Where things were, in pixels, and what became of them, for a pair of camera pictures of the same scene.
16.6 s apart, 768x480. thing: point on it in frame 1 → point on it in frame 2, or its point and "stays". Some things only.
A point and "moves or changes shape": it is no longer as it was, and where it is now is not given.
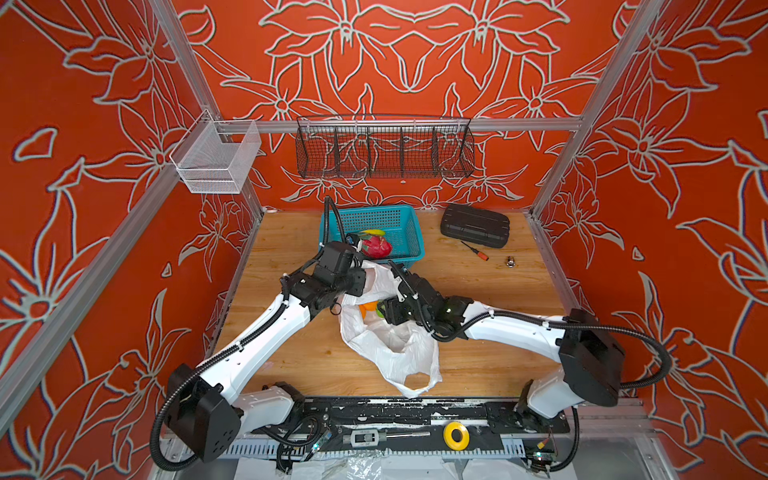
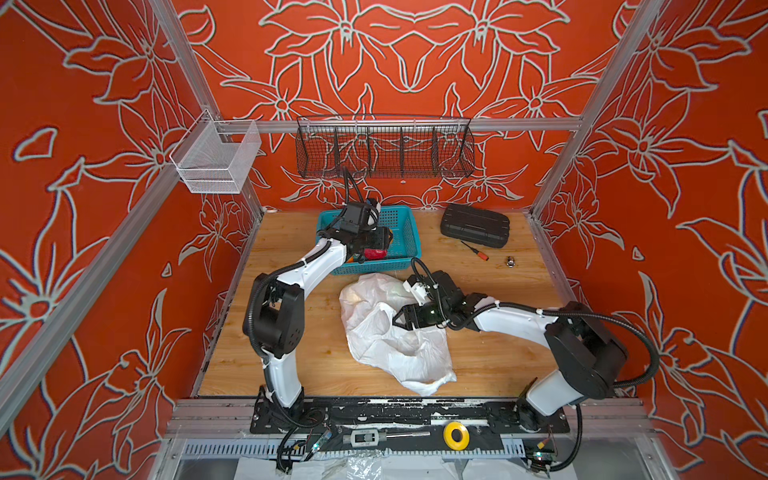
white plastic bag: [392, 351] moves or changes shape
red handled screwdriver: [480, 254] stays
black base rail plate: [418, 416] stays
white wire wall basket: [215, 156] stays
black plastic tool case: [476, 226] stays
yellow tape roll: [448, 439] stays
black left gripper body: [352, 282] → [372, 239]
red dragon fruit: [376, 247] stays
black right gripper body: [399, 312] → [433, 313]
